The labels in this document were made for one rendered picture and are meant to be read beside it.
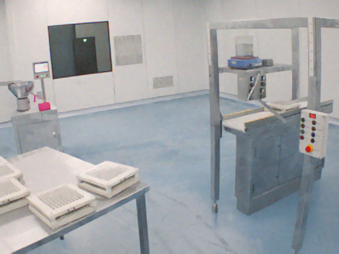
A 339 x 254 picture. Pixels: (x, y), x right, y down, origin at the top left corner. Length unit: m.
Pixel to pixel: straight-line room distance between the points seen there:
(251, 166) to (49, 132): 2.67
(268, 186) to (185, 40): 5.82
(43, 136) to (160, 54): 4.39
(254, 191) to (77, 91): 5.18
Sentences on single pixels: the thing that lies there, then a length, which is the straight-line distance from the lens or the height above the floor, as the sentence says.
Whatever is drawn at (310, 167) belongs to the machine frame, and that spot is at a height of 0.78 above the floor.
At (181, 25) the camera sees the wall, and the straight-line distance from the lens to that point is 8.26.
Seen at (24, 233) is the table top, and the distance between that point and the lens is 1.48.
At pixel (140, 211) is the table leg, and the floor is 0.68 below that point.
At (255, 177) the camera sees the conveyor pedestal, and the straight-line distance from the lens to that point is 2.89.
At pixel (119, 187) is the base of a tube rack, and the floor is 0.86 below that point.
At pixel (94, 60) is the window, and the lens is 7.33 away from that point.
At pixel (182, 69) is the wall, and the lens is 8.28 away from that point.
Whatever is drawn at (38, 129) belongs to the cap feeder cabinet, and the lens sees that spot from 4.35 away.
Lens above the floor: 1.60
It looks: 14 degrees down
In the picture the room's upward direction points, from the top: 4 degrees counter-clockwise
